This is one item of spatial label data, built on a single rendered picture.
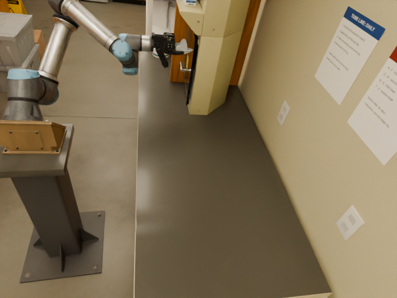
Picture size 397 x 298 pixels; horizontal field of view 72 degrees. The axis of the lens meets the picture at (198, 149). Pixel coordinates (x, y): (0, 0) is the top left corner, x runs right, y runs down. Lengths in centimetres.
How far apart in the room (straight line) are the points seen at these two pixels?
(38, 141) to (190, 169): 69
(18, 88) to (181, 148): 75
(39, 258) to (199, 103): 146
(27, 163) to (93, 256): 94
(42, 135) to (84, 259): 104
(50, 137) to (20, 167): 18
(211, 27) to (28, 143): 99
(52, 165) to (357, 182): 122
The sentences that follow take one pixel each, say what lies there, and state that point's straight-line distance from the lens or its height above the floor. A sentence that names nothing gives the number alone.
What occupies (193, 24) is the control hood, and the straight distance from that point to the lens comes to 140.
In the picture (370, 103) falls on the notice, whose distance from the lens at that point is 103.
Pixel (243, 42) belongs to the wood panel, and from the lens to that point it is 191.
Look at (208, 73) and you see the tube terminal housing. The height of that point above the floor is 121.
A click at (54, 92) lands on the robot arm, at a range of 153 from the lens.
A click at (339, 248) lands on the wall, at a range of 118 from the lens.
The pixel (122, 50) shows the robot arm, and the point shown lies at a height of 138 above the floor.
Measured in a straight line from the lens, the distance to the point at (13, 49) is 341.
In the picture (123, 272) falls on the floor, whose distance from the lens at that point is 207.
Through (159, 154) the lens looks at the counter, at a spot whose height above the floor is 94.
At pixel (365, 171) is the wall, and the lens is 104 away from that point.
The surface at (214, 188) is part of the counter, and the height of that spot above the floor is 94.
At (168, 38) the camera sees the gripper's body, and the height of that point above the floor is 138.
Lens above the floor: 191
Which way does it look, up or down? 43 degrees down
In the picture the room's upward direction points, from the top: 11 degrees clockwise
